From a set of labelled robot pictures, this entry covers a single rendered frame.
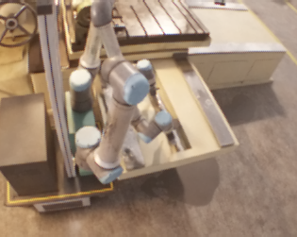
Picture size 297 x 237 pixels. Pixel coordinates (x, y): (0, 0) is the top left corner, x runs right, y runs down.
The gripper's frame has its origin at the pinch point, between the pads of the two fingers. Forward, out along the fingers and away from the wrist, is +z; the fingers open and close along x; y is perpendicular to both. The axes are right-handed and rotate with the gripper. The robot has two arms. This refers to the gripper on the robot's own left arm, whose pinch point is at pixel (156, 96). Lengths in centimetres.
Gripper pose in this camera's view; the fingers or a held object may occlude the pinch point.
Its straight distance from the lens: 204.1
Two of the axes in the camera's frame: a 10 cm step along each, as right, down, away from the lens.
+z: 2.6, 6.2, 7.5
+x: -1.2, -7.4, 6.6
